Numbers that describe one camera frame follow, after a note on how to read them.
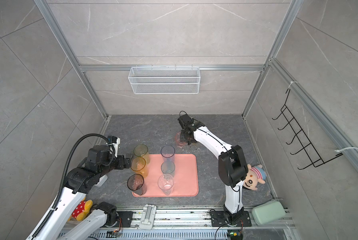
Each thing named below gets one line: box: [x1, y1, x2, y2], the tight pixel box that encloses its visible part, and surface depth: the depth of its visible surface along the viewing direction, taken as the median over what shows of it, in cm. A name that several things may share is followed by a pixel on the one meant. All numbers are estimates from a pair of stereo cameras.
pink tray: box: [132, 153, 198, 198], surface depth 90 cm
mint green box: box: [252, 200, 286, 226], surface depth 76 cm
